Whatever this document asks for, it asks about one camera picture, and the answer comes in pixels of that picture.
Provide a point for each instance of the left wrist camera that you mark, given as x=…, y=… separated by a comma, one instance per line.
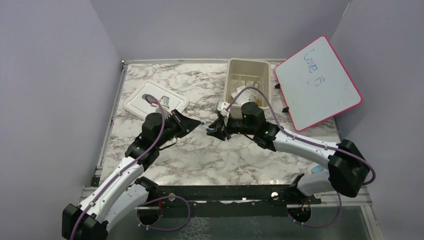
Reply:
x=164, y=101

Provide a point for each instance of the small clear zip bag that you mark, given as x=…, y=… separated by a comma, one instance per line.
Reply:
x=243, y=95

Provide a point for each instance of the blue item in plastic pack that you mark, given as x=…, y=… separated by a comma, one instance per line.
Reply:
x=315, y=168

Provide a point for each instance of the beige plastic storage bin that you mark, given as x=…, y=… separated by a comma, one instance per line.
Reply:
x=243, y=73

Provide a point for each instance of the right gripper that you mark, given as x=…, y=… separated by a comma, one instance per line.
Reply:
x=221, y=125

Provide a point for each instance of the metal crucible tongs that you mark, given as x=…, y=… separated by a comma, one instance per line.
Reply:
x=252, y=83

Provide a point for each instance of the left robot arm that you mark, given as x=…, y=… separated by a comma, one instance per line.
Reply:
x=125, y=188

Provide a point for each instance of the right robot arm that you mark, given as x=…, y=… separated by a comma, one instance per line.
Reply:
x=345, y=169

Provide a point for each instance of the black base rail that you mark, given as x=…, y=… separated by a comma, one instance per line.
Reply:
x=214, y=201

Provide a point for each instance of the pink framed whiteboard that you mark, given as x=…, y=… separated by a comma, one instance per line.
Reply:
x=316, y=85

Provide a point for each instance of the white bin lid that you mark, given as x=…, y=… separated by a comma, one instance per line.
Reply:
x=138, y=103

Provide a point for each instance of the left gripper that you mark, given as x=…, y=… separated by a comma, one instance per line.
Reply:
x=185, y=125

